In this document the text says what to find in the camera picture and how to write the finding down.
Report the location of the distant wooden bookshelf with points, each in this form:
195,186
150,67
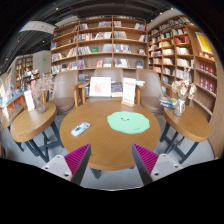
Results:
26,68

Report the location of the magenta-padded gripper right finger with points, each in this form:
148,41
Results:
160,165

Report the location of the small white table sign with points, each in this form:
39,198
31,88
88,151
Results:
29,100

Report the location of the white hanging ceiling panel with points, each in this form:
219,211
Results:
36,26

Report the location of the green wavy-edged mouse pad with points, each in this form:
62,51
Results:
128,122

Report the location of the light blue book stack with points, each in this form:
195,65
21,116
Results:
140,83

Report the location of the stack of colourful books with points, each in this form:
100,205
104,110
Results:
167,101

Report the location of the glass vase with beige flowers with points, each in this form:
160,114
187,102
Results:
180,103

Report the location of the round wooden side table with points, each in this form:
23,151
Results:
188,125
33,121
11,118

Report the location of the brown upholstered wooden armchair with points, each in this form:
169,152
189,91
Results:
106,71
151,90
63,90

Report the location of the curved wooden bookshelf with books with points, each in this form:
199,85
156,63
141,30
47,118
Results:
186,56

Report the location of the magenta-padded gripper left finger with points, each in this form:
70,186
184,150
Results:
63,165

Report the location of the white framed floral picture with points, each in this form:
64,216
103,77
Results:
100,86

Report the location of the translucent light blue computer mouse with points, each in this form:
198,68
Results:
80,129

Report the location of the white sign on wooden base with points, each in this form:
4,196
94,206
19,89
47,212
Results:
129,90

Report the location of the wide wooden bookshelf with books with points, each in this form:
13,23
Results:
100,43

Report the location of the dark cover book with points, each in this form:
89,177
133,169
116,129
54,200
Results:
117,89

